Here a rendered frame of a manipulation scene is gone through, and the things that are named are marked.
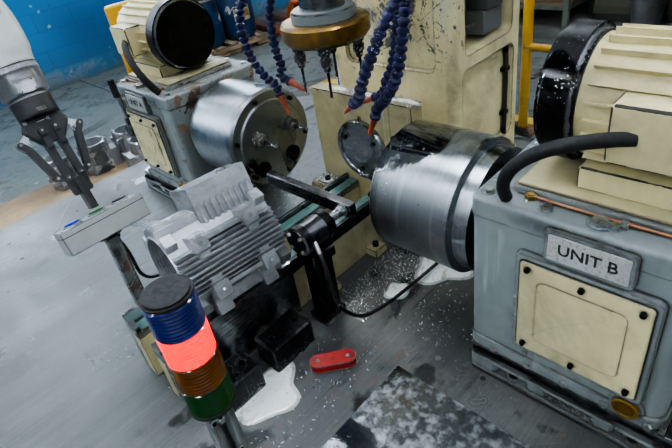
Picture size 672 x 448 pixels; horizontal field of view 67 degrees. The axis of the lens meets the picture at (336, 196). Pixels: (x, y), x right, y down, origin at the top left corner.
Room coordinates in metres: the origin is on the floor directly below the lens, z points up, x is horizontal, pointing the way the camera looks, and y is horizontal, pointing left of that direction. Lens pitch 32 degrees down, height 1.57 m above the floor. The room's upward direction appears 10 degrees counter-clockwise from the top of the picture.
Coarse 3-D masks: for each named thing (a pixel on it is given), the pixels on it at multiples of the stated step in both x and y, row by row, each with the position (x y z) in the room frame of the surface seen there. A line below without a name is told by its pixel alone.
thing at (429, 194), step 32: (416, 128) 0.83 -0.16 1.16; (448, 128) 0.81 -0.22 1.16; (384, 160) 0.79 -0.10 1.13; (416, 160) 0.75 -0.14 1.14; (448, 160) 0.72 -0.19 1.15; (480, 160) 0.71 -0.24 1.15; (384, 192) 0.75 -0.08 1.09; (416, 192) 0.71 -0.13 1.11; (448, 192) 0.68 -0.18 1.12; (384, 224) 0.75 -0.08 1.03; (416, 224) 0.69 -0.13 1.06; (448, 224) 0.65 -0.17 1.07; (448, 256) 0.65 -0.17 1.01
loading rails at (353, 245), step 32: (352, 192) 1.09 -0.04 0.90; (288, 224) 0.96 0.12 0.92; (352, 224) 0.93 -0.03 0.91; (352, 256) 0.93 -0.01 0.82; (256, 288) 0.75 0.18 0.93; (288, 288) 0.79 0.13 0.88; (128, 320) 0.73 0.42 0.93; (224, 320) 0.69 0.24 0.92; (256, 320) 0.73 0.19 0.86; (160, 352) 0.63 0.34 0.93; (224, 352) 0.68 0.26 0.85
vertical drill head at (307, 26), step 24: (312, 0) 1.00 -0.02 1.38; (336, 0) 1.01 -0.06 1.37; (288, 24) 1.04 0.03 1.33; (312, 24) 0.98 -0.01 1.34; (336, 24) 0.97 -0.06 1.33; (360, 24) 0.98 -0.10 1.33; (312, 48) 0.96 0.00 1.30; (336, 48) 1.10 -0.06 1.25; (360, 48) 1.03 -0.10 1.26; (336, 72) 1.10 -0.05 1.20
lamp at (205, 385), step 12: (216, 348) 0.43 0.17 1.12; (216, 360) 0.42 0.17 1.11; (180, 372) 0.41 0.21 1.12; (192, 372) 0.41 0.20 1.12; (204, 372) 0.41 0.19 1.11; (216, 372) 0.42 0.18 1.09; (180, 384) 0.41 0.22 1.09; (192, 384) 0.40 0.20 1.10; (204, 384) 0.41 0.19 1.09; (216, 384) 0.41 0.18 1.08
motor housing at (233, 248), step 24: (192, 216) 0.77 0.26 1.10; (216, 216) 0.78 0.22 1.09; (264, 216) 0.77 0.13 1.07; (216, 240) 0.73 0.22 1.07; (240, 240) 0.74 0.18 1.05; (264, 240) 0.75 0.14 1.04; (168, 264) 0.80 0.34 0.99; (192, 264) 0.68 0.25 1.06; (216, 264) 0.70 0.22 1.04; (240, 264) 0.71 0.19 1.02; (240, 288) 0.72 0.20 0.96
